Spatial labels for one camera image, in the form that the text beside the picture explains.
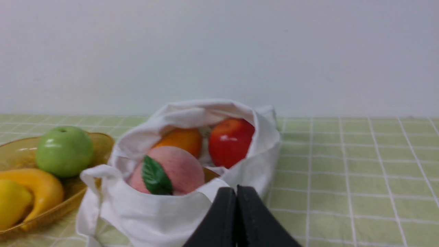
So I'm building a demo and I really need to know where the green checkered tablecloth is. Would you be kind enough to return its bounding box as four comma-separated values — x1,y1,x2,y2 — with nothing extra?
0,114,439,247

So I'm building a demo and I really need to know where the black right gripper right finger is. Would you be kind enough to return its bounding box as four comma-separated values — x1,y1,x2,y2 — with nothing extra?
237,185,301,247

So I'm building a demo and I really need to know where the green apple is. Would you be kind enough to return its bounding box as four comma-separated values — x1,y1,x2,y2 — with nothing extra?
35,126,94,178

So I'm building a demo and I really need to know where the yellow lemon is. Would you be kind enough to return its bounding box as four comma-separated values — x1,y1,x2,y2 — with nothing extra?
0,179,33,231

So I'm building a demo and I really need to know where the red apple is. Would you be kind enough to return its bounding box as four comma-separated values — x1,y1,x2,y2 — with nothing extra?
208,118,255,169

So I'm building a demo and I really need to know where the yellow banana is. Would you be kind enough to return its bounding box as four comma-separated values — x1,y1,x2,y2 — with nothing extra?
0,168,65,232

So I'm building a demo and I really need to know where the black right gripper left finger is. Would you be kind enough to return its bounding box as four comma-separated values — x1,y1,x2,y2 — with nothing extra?
183,187,236,247

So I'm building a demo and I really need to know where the white cloth tote bag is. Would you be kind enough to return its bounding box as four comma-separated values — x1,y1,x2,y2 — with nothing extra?
76,99,281,247

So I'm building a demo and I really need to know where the orange fruit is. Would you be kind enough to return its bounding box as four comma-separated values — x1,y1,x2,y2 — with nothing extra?
152,128,203,158

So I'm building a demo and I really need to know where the pink peach with leaf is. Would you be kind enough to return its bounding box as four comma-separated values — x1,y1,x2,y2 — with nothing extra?
129,146,205,196

